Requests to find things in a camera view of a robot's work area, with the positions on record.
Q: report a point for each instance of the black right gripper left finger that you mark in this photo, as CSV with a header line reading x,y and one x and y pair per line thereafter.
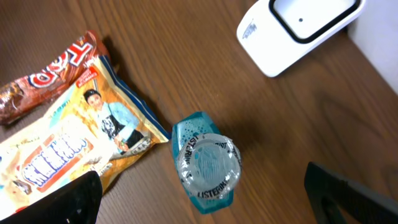
x,y
77,202

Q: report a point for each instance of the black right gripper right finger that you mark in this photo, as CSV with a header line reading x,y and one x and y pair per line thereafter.
x,y
330,192

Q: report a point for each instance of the yellow snack bag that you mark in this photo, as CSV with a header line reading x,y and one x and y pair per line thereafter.
x,y
99,124

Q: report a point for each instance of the red orange snack packet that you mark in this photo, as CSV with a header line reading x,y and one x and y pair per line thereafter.
x,y
24,94

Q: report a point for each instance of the teal mouthwash bottle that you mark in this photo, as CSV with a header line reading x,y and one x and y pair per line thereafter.
x,y
208,163

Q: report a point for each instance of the white barcode scanner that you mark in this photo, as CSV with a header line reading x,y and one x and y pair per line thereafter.
x,y
277,33

